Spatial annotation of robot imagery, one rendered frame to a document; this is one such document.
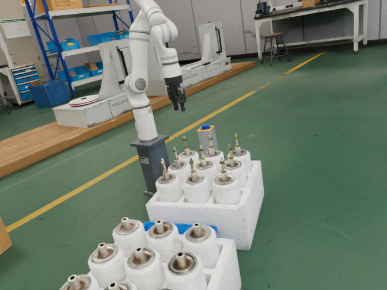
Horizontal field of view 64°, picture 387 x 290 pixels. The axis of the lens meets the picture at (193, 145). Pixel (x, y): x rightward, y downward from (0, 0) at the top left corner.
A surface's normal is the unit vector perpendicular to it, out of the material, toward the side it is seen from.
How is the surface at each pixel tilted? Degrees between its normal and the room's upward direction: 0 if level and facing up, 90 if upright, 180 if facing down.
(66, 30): 90
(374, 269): 0
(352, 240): 0
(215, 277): 0
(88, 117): 90
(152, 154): 91
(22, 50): 90
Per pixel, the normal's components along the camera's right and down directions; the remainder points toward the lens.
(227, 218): -0.33, 0.39
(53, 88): 0.83, 0.09
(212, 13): -0.60, 0.38
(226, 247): -0.18, -0.92
